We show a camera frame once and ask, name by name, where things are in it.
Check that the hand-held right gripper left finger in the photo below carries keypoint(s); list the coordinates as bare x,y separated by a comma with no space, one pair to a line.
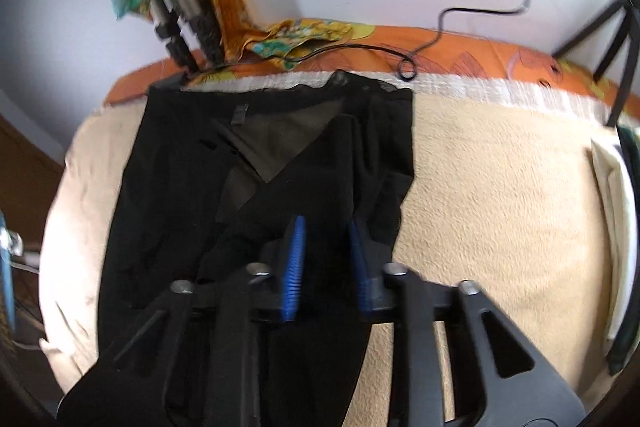
295,257

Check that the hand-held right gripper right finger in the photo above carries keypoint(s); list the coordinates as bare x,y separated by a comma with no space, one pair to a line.
358,257

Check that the black pants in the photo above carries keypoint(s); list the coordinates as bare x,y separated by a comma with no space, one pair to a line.
280,167

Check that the beige fleece blanket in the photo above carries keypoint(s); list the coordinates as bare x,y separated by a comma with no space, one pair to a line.
500,207

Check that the orange patterned bed sheet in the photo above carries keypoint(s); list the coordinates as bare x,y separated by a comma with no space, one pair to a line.
475,54

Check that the white folded cloth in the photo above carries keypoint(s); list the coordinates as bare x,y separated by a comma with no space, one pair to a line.
612,227

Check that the black metal stand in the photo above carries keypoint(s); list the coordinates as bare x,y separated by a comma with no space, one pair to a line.
607,47

